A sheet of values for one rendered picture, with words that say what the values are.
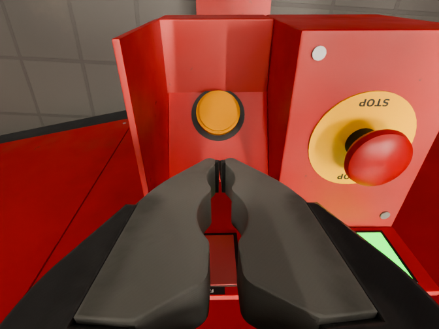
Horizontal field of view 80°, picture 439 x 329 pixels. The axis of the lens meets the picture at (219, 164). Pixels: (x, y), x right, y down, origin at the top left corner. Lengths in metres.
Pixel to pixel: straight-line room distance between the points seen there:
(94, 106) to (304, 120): 0.97
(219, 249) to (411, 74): 0.17
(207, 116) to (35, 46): 0.93
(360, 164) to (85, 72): 0.98
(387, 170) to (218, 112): 0.13
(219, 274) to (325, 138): 0.12
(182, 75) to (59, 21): 0.84
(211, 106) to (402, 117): 0.14
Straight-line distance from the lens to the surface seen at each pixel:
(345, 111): 0.19
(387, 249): 0.25
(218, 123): 0.23
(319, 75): 0.18
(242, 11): 0.83
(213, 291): 0.20
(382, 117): 0.21
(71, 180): 0.70
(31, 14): 1.10
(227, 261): 0.21
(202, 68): 0.24
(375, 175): 0.19
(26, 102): 1.21
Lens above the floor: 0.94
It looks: 57 degrees down
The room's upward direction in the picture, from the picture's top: 178 degrees clockwise
